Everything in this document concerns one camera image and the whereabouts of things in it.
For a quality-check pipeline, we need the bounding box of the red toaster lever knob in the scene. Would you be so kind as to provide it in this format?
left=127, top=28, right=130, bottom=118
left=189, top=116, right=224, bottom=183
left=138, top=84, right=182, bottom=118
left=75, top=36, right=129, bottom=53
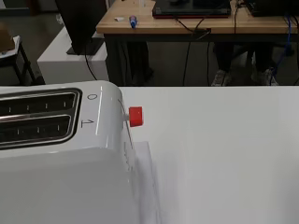
left=123, top=105, right=144, bottom=128

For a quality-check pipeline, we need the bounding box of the white steel toaster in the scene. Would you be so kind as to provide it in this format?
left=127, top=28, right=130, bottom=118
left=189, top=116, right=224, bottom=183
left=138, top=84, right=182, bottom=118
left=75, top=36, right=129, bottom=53
left=0, top=79, right=139, bottom=224

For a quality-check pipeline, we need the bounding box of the person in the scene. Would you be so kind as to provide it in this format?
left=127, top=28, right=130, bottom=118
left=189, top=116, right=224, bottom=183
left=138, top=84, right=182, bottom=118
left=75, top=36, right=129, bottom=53
left=211, top=41, right=279, bottom=88

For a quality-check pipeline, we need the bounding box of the blue marker pen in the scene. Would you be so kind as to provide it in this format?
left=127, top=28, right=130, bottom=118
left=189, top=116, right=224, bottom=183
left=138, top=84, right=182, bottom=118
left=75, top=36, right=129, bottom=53
left=128, top=14, right=138, bottom=30

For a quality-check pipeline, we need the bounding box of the white cabinet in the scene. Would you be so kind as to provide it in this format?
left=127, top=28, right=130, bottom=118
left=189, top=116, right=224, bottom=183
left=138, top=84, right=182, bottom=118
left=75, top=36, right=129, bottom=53
left=36, top=26, right=110, bottom=86

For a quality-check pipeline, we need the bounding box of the black laptop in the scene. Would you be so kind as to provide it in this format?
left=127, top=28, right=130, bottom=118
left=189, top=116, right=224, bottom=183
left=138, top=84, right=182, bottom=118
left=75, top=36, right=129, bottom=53
left=151, top=0, right=233, bottom=19

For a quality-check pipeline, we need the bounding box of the black monitor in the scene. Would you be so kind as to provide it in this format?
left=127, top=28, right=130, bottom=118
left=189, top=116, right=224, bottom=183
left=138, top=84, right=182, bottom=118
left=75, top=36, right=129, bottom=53
left=55, top=0, right=107, bottom=56

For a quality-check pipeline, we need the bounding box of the wooden desk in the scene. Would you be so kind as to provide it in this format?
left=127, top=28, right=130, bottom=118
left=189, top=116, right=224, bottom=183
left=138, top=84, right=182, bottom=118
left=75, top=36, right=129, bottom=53
left=95, top=0, right=299, bottom=87

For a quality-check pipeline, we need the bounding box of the black metal stand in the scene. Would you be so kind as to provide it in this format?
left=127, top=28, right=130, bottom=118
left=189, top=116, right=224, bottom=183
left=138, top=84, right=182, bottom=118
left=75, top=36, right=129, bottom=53
left=0, top=34, right=46, bottom=87

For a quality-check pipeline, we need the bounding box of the black electronic device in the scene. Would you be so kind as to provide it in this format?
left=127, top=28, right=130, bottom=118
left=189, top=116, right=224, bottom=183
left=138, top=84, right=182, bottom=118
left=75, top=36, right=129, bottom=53
left=246, top=0, right=299, bottom=18

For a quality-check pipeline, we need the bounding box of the black hanging cable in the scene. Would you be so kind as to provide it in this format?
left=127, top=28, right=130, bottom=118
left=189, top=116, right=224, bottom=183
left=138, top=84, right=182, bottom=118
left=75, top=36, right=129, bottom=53
left=174, top=17, right=213, bottom=87

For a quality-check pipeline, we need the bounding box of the black monitor cable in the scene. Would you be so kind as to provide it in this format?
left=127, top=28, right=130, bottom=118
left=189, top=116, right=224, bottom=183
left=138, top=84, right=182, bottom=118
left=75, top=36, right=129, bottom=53
left=84, top=46, right=98, bottom=81

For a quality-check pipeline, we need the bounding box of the blue cable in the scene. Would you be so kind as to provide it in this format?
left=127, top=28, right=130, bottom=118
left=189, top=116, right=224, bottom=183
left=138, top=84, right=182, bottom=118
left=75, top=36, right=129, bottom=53
left=270, top=13, right=294, bottom=78

